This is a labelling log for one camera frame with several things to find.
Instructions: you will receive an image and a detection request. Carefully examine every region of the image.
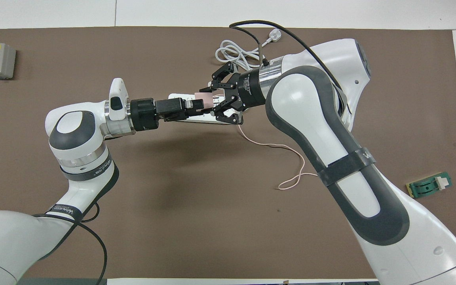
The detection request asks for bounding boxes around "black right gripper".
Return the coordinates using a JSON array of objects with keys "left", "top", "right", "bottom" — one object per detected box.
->
[{"left": 186, "top": 62, "right": 270, "bottom": 125}]

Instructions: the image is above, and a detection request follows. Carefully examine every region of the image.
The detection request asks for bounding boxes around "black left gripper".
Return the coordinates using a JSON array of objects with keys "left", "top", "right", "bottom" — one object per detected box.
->
[{"left": 129, "top": 97, "right": 205, "bottom": 131}]

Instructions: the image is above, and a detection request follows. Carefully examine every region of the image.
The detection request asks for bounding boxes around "pink charger adapter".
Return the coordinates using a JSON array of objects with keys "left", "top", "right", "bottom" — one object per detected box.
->
[{"left": 194, "top": 93, "right": 215, "bottom": 110}]

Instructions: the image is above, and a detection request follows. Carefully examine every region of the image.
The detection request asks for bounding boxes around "pink charging cable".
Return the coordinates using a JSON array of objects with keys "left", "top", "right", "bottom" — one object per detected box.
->
[{"left": 237, "top": 124, "right": 320, "bottom": 191}]

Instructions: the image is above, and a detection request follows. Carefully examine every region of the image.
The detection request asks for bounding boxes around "white power strip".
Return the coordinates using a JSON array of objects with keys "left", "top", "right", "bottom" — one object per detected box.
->
[{"left": 167, "top": 93, "right": 237, "bottom": 125}]

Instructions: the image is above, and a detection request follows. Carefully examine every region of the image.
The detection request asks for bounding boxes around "brown table mat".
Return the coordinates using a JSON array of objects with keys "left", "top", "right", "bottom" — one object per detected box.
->
[{"left": 0, "top": 26, "right": 456, "bottom": 279}]

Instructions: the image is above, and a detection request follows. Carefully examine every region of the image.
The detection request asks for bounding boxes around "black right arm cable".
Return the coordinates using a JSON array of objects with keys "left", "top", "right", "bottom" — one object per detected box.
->
[{"left": 229, "top": 21, "right": 346, "bottom": 91}]

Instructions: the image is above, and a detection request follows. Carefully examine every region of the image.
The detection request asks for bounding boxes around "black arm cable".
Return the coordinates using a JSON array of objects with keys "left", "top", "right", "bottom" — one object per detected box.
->
[
  {"left": 32, "top": 202, "right": 108, "bottom": 285},
  {"left": 229, "top": 21, "right": 346, "bottom": 91}
]

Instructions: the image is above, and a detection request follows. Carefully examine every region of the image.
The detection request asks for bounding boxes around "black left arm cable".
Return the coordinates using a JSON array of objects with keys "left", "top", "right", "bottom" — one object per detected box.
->
[{"left": 32, "top": 202, "right": 108, "bottom": 285}]

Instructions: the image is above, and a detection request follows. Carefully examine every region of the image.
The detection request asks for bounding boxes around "green knife switch block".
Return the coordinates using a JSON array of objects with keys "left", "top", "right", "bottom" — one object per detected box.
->
[{"left": 405, "top": 171, "right": 453, "bottom": 199}]

